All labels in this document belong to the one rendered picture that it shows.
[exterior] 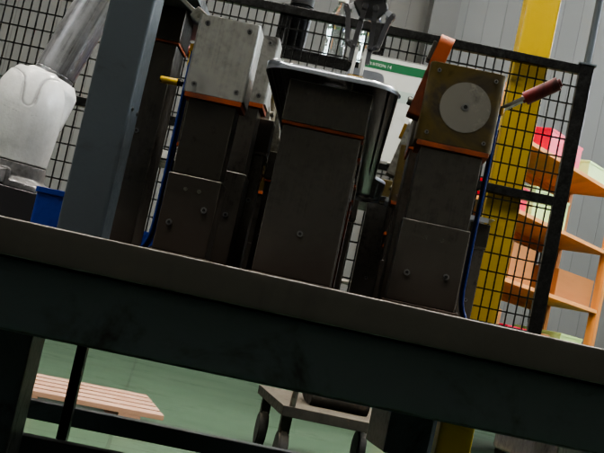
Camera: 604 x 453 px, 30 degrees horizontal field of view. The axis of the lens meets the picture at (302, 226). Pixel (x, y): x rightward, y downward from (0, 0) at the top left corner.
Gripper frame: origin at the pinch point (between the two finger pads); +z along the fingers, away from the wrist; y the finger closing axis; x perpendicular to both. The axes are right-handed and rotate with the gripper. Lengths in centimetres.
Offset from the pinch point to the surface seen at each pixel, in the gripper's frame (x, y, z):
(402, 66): 54, 11, -15
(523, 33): 57, 44, -32
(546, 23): 57, 50, -36
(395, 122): 54, 13, 2
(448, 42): -108, 14, 20
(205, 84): -109, -19, 33
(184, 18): -75, -30, 16
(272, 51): -84, -13, 21
